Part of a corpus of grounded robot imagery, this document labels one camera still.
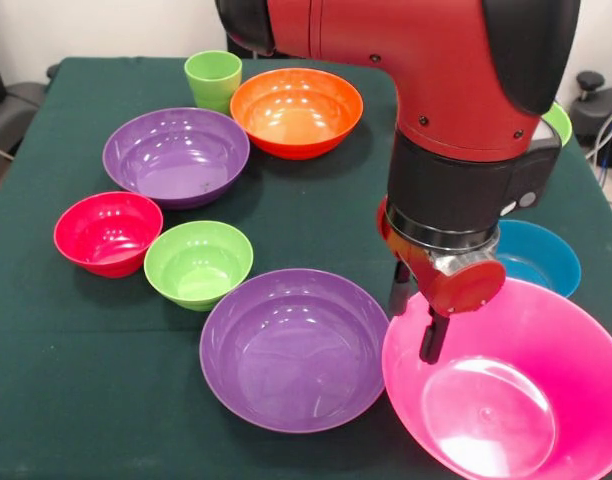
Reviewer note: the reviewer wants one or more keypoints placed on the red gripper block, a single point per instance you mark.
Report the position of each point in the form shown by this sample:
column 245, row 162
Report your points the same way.
column 466, row 290

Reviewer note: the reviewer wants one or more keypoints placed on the pink plastic bowl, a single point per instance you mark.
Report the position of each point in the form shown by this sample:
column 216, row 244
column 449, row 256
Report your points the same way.
column 511, row 400

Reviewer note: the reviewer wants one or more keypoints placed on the purple plastic bowl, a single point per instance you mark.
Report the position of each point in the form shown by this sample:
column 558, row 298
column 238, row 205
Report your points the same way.
column 176, row 165
column 291, row 355

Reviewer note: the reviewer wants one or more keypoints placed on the blue plastic bowl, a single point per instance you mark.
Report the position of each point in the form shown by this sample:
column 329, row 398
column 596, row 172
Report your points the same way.
column 541, row 255

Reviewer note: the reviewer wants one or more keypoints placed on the small green plastic bowl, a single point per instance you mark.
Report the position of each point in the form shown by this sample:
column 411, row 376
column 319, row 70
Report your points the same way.
column 196, row 270

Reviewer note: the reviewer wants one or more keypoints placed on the orange plastic bowl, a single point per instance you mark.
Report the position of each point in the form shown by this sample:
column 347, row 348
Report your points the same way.
column 296, row 115

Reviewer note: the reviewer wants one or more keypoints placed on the large green plastic bowl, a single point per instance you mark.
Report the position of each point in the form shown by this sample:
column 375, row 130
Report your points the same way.
column 561, row 125

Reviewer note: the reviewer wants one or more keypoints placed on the green plastic cup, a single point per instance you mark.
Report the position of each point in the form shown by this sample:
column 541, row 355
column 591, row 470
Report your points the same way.
column 213, row 85

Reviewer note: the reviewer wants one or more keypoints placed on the red plastic bowl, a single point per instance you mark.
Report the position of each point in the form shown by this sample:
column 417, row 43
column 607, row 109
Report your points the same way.
column 106, row 235

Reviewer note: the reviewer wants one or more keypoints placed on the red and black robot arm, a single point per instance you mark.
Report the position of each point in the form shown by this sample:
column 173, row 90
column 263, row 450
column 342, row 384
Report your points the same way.
column 461, row 75

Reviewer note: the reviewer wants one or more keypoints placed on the black cabinet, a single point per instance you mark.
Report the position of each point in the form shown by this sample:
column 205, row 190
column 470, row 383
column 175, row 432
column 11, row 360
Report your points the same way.
column 236, row 47

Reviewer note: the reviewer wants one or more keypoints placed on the dark green tablecloth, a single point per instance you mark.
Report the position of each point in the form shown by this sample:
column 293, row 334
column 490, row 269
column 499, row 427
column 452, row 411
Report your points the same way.
column 86, row 375

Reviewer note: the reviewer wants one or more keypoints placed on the black chair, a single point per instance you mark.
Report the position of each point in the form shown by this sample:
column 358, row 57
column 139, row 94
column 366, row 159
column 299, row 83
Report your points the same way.
column 16, row 110

